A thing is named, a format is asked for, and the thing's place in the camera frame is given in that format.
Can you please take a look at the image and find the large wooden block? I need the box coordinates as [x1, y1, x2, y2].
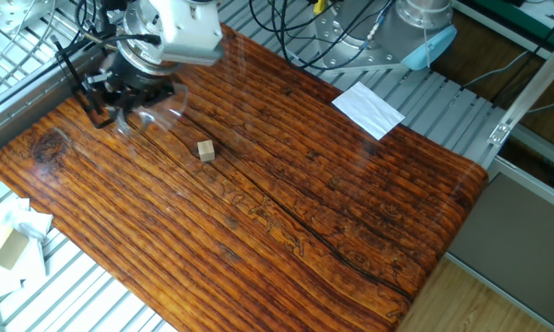
[0, 220, 30, 271]

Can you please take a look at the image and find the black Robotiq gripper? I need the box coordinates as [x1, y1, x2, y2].
[104, 57, 176, 122]

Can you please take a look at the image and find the grey cable with metal connector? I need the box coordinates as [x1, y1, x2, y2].
[363, 0, 393, 50]

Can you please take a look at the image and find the aluminium plate with holes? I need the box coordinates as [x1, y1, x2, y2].
[0, 0, 56, 36]

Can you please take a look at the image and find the black wire cup rack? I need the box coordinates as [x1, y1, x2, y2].
[50, 34, 121, 130]

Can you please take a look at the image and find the metal frame post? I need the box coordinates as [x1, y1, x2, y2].
[487, 30, 554, 148]

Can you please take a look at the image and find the clear glass cup with handle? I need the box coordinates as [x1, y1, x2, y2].
[114, 82, 190, 137]

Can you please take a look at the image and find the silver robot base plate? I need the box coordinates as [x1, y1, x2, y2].
[315, 0, 425, 73]

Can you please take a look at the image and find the glossy wood-pattern table mat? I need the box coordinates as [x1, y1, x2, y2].
[0, 22, 489, 332]

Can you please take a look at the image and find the grey board panel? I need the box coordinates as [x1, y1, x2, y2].
[444, 156, 554, 332]

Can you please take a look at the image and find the small wooden cube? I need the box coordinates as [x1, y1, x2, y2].
[196, 139, 217, 162]

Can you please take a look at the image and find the white wrist sensor mount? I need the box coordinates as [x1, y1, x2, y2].
[136, 0, 226, 66]

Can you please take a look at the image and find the white paper sheet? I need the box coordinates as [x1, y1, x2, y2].
[331, 81, 406, 141]

